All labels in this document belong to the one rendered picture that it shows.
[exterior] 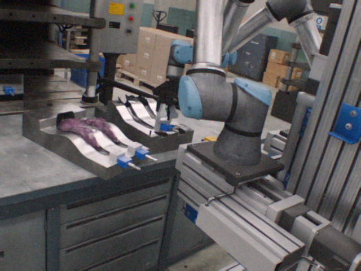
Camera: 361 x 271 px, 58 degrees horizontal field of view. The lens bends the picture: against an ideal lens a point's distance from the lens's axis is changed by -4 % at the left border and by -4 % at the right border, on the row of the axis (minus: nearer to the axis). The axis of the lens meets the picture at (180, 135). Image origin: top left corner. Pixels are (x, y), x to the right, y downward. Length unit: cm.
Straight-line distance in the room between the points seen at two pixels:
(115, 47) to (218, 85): 141
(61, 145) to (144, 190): 44
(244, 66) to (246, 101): 772
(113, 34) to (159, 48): 331
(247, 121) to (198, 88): 17
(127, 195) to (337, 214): 88
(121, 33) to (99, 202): 120
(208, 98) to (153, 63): 474
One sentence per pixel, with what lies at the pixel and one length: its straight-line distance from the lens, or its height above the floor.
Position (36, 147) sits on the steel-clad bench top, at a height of 80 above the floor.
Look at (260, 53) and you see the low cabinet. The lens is 843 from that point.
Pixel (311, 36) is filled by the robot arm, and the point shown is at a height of 142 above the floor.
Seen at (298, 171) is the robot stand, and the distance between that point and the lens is 109.
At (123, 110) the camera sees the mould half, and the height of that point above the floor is 91.
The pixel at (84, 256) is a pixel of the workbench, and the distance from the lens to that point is 160.
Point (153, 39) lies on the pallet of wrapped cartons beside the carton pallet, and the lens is 565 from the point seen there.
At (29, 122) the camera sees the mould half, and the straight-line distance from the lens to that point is 153.
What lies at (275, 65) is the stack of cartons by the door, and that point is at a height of 50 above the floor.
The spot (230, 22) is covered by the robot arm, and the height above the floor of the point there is 141.
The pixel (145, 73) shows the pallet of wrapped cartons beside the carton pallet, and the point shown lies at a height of 24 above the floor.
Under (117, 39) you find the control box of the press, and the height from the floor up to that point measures 116.
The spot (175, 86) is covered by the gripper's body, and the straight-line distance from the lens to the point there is 144.
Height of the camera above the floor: 144
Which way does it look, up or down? 21 degrees down
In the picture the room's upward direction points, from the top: 11 degrees clockwise
